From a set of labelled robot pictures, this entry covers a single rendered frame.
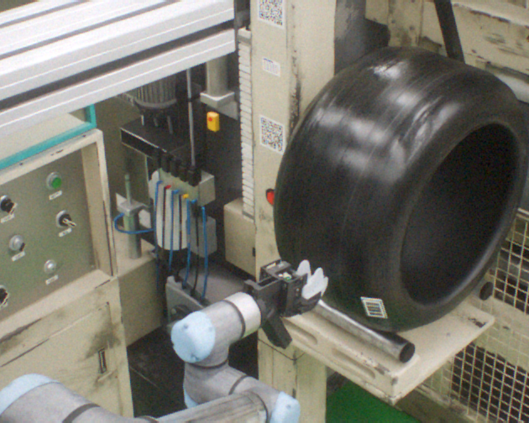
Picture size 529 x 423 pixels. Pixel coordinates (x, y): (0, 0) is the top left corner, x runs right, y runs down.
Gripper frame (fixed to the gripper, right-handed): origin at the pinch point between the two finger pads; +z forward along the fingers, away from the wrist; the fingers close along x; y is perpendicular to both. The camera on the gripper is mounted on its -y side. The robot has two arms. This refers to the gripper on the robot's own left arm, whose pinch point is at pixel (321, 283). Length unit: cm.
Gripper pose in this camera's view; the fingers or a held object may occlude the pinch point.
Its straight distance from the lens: 201.0
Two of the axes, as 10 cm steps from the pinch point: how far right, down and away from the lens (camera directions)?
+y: 0.7, -8.8, -4.7
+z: 7.0, -2.9, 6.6
